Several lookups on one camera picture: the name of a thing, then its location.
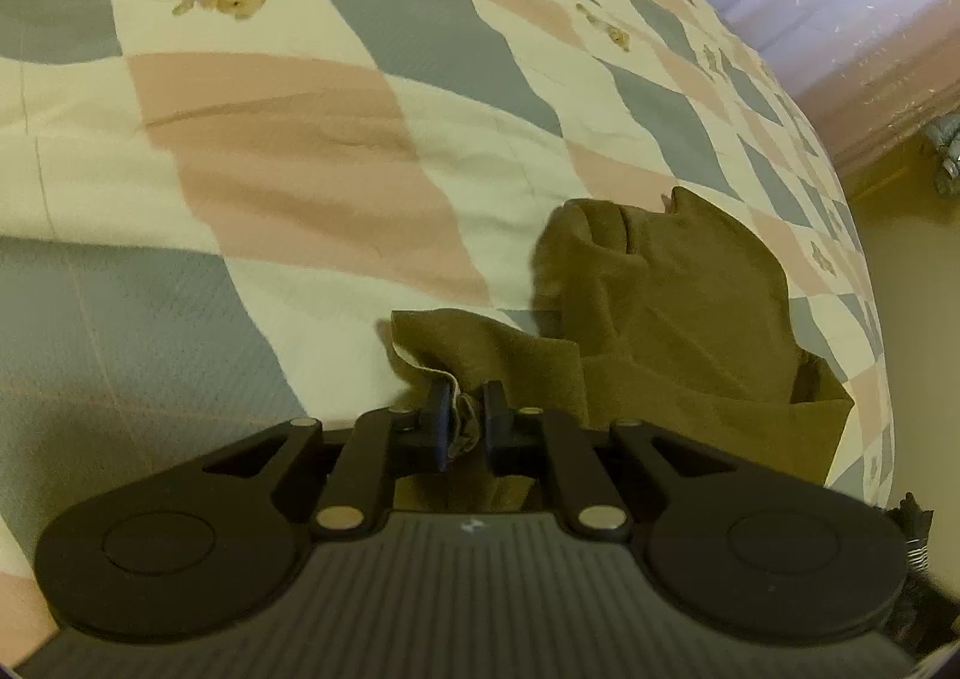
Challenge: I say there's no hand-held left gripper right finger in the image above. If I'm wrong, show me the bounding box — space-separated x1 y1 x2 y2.
480 379 752 543

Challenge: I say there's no brown garment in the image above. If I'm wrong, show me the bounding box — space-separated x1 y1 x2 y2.
377 186 857 512

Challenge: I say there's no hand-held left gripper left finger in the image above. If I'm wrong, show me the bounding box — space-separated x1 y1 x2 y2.
199 379 460 542

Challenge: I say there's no checkered teddy bear quilt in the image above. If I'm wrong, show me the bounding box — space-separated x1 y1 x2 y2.
0 0 899 650

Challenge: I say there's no dark object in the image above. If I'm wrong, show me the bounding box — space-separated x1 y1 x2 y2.
883 491 943 654

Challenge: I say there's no grey cloth object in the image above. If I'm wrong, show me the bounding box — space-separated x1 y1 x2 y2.
924 112 960 198

